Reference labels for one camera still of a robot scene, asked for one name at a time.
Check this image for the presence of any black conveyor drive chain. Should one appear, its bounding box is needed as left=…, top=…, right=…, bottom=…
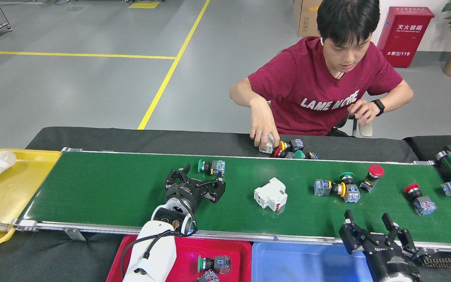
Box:
left=421, top=254, right=451, bottom=269

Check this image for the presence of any person's left hand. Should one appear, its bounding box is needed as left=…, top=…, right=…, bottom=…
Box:
left=347, top=100, right=377, bottom=127

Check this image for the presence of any red plastic tray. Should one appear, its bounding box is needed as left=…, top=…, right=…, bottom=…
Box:
left=106, top=234, right=252, bottom=282

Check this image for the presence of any grey office chair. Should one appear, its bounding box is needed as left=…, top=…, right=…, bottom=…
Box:
left=329, top=114, right=373, bottom=138

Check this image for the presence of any red fire extinguisher box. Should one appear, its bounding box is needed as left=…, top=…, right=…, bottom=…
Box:
left=377, top=6, right=435, bottom=68

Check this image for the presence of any yellow push button switch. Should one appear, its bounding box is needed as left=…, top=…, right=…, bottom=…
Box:
left=314, top=179, right=347, bottom=198
left=278, top=139, right=305, bottom=153

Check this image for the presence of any brown cardboard box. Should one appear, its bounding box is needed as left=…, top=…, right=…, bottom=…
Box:
left=293, top=0, right=325, bottom=37

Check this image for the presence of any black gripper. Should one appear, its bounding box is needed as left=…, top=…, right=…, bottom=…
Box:
left=340, top=210, right=420, bottom=282
left=166, top=164, right=226, bottom=214

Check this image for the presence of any yellow plastic tray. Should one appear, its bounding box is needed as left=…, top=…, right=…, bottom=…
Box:
left=0, top=148, right=62, bottom=246

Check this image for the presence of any white circuit breaker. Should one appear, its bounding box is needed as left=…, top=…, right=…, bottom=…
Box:
left=253, top=177, right=288, bottom=212
left=258, top=133, right=275, bottom=155

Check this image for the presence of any blue plastic tray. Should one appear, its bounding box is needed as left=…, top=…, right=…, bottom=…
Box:
left=251, top=241, right=375, bottom=282

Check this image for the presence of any person's right hand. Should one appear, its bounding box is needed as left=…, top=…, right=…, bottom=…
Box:
left=250, top=99, right=280, bottom=151

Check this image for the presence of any person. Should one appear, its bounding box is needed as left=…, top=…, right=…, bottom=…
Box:
left=229, top=0, right=415, bottom=151

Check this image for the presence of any red mushroom button switch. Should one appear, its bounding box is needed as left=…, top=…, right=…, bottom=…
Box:
left=359, top=164, right=385, bottom=193

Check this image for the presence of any black wrist watch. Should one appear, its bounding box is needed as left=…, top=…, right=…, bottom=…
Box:
left=370, top=99, right=386, bottom=117

